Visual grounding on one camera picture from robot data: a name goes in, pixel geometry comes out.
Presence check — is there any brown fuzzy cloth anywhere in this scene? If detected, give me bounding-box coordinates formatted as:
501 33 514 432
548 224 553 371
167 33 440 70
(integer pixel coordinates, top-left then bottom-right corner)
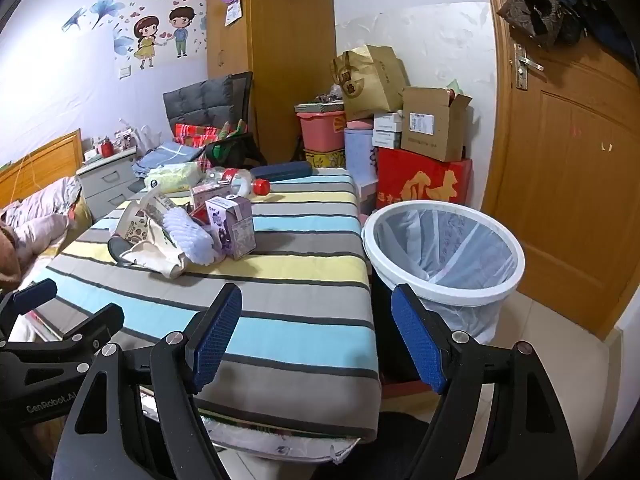
0 225 23 291

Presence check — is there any pink plastic storage bin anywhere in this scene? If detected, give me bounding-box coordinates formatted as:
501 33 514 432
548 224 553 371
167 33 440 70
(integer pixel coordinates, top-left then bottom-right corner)
296 110 347 153

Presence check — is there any white trash bin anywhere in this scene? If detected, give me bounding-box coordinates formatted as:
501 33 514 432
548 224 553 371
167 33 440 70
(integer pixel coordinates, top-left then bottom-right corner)
361 199 526 346

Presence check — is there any black bag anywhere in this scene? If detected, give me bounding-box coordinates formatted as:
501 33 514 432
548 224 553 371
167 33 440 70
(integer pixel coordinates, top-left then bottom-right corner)
206 132 266 170

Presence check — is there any brown paper bag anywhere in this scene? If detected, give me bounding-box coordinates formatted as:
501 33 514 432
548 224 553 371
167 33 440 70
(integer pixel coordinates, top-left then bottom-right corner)
330 45 411 122

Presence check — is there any wooden headboard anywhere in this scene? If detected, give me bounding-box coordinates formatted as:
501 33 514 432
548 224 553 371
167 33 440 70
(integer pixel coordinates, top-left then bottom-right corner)
0 129 83 206

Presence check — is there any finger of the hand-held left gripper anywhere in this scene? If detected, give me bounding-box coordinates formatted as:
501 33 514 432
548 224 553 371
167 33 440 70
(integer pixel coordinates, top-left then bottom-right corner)
0 278 58 322
0 305 125 357

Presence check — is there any wooden door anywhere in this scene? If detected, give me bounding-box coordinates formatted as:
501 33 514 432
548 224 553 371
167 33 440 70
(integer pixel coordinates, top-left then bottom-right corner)
480 0 640 341

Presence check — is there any flat patterned box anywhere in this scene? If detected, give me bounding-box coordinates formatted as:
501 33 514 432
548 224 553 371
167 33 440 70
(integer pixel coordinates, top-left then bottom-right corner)
295 101 345 114

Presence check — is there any lilac floral box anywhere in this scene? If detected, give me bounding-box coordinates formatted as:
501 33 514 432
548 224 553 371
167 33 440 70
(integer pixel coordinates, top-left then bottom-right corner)
354 181 379 217

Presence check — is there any beige cloth bag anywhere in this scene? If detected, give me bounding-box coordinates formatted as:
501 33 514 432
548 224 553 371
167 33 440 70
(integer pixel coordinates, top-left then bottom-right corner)
120 240 188 281

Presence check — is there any translucent bin liner bag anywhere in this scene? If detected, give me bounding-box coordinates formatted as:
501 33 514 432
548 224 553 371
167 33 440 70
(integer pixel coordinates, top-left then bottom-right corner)
372 205 516 343

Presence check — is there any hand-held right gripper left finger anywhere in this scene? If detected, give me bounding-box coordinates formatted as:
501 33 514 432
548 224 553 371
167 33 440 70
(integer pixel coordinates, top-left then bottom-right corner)
52 282 244 480

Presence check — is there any pink drink carton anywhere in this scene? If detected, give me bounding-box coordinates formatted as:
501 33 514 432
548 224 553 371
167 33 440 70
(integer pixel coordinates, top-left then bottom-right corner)
190 182 236 211

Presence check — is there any white floral mattress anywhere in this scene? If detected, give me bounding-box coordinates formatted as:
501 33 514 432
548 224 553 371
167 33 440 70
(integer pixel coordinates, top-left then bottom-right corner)
200 410 361 463

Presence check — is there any yellow green tissue pack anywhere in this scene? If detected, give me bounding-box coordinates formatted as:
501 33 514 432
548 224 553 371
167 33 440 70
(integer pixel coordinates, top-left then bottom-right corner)
144 162 202 195

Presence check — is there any open cardboard box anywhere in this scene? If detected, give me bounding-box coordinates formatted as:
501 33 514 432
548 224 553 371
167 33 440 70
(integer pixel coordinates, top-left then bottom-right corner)
400 86 473 162

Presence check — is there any brown patterned hanging bag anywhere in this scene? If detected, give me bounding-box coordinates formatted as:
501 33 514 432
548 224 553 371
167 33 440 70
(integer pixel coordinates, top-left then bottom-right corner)
497 0 563 48

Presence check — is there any dark blue long case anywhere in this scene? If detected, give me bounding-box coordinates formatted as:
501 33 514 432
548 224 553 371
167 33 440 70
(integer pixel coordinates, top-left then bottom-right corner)
250 161 313 182

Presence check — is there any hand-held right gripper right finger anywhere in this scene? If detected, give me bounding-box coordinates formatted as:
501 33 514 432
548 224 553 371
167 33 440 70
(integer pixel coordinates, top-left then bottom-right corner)
391 284 583 480

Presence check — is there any clear plastic bottle red cap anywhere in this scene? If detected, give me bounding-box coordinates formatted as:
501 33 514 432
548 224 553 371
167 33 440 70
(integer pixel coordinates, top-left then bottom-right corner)
206 166 272 198

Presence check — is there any red gift box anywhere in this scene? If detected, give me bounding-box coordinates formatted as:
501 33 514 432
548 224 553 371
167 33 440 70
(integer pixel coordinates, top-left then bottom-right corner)
375 147 473 211

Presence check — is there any wooden wardrobe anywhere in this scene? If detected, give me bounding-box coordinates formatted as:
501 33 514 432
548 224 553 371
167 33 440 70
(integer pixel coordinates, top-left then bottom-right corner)
206 0 337 171

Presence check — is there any cartoon wall sticker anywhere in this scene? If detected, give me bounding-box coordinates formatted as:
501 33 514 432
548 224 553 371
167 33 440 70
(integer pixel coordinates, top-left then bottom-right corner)
60 0 208 71

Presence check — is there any yellow printed box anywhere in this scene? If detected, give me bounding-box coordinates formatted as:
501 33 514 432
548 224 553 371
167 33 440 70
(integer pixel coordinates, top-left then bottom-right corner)
303 147 347 171

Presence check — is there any striped blanket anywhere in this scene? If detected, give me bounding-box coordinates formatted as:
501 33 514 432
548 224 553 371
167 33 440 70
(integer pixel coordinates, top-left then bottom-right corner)
25 167 383 446

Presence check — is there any pink quilt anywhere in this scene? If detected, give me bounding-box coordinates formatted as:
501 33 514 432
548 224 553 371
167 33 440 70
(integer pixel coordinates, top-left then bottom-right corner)
0 177 83 261

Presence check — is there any metal door handle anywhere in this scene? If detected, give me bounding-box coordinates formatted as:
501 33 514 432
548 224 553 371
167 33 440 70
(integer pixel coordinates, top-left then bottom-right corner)
514 44 545 91

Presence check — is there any purple drink carton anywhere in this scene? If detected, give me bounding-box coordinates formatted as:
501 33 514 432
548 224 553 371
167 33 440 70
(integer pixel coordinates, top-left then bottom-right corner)
206 195 257 261

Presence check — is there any lilac fuzzy cloth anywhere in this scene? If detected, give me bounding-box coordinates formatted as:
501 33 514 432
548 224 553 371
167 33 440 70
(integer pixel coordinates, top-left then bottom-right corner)
182 232 227 266
162 207 213 243

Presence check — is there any small white box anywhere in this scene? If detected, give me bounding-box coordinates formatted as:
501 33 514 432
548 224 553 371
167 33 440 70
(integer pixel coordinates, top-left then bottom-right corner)
372 112 405 132
372 130 403 150

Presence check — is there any grey cushioned chair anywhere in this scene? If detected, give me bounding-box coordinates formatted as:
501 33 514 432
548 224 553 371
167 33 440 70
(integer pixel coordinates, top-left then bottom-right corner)
162 71 254 133

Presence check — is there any black round object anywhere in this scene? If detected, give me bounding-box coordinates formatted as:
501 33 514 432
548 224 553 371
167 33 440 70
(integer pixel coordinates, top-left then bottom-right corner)
107 237 132 267

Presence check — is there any red green plaid cloth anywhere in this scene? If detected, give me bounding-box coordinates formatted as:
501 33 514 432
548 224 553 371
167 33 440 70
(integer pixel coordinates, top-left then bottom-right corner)
174 120 248 148

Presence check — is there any blue folded cloth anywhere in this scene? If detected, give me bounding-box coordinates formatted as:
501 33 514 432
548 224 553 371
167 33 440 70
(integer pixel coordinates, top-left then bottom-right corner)
131 141 201 178

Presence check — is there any tall lilac box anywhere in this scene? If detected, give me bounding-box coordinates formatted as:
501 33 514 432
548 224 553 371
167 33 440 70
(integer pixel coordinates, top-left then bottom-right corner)
344 120 378 193

